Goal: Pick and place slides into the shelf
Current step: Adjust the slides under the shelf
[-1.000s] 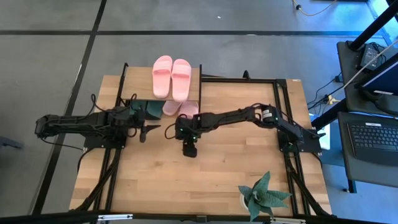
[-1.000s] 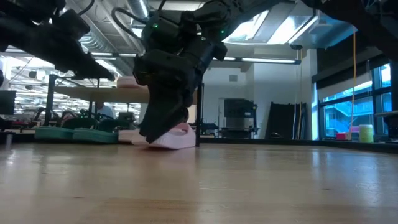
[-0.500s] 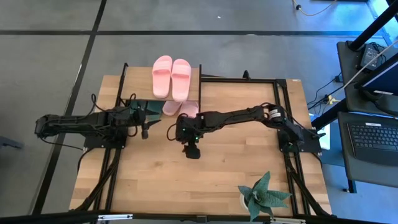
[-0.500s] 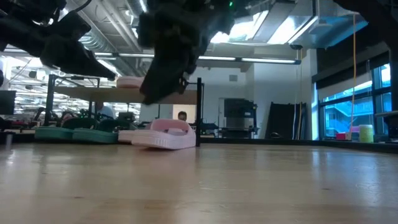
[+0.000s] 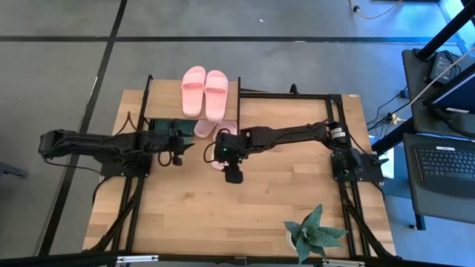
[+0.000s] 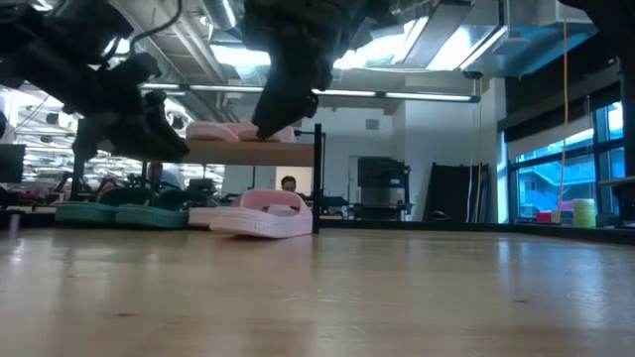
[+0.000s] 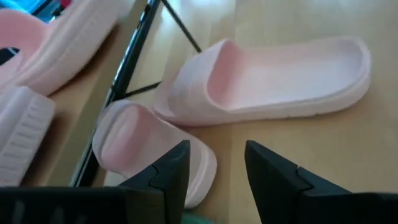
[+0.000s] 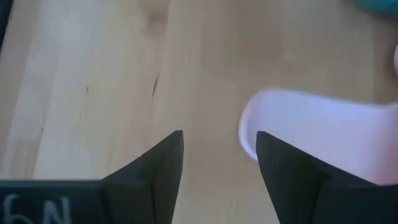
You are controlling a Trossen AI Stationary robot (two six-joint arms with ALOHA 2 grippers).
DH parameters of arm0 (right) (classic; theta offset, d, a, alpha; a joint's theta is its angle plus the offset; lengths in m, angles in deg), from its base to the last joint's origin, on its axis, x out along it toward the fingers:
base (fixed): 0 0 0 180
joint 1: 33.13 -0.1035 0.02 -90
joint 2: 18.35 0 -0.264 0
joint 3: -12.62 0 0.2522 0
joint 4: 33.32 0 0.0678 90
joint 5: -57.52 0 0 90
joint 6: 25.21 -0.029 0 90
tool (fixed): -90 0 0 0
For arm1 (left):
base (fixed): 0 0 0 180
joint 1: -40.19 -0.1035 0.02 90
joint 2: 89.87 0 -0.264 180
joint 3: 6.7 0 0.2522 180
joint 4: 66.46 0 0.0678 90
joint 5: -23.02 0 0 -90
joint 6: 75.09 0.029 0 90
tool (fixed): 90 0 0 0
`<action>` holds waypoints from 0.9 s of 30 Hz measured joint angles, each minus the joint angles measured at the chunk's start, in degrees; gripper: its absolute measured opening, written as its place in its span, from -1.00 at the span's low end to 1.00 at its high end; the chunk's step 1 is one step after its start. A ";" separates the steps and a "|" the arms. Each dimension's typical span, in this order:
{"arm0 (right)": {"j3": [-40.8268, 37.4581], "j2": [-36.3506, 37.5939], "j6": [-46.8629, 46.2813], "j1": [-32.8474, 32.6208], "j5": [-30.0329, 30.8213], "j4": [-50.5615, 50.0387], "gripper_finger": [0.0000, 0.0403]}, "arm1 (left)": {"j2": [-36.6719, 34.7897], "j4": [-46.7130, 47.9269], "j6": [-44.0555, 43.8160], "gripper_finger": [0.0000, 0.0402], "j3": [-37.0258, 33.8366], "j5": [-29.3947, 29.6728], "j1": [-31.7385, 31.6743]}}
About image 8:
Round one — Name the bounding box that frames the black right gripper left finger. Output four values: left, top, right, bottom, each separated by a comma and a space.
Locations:
101, 129, 185, 224

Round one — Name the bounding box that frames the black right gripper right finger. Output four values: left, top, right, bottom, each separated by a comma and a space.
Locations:
255, 130, 398, 224

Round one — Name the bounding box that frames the pink rubber slide sandal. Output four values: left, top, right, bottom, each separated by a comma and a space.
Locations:
238, 88, 398, 187

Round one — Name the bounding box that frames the green rubber slide sandal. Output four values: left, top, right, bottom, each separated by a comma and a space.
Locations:
351, 0, 398, 17

